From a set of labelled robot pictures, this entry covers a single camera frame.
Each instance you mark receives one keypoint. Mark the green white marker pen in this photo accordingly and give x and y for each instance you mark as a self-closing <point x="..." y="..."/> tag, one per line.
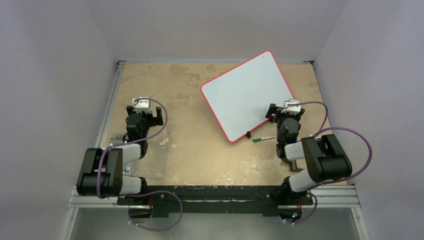
<point x="264" y="138"/>

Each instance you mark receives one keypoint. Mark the grey metal crank handle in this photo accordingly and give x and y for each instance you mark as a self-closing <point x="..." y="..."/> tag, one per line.
<point x="293" y="167"/>

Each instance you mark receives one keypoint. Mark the red-framed whiteboard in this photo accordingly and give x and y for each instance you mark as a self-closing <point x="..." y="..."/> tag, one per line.
<point x="240" y="97"/>

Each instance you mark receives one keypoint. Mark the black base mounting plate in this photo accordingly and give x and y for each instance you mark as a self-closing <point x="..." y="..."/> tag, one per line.
<point x="266" y="200"/>

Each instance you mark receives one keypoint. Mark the aluminium frame rail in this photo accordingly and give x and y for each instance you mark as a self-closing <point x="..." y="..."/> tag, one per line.
<point x="328" y="196"/>

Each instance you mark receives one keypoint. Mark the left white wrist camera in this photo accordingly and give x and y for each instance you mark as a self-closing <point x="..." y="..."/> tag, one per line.
<point x="142" y="105"/>

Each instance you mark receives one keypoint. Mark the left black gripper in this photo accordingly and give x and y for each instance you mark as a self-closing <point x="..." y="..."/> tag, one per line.
<point x="154" y="121"/>

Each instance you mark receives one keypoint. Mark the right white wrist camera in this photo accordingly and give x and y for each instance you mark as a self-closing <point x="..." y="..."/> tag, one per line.
<point x="291" y="106"/>

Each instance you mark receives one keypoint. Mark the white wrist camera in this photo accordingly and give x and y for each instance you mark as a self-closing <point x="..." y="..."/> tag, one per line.
<point x="142" y="105"/>
<point x="291" y="106"/>

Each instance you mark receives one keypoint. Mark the clear plastic screw box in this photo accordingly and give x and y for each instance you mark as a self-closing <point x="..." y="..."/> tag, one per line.
<point x="149" y="164"/>

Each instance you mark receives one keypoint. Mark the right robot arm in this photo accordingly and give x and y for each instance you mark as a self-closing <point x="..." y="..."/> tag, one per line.
<point x="313" y="159"/>

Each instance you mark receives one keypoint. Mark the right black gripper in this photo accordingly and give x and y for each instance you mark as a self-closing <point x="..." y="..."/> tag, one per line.
<point x="274" y="114"/>

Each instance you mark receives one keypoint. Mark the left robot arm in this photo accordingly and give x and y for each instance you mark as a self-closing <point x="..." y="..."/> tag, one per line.
<point x="101" y="172"/>

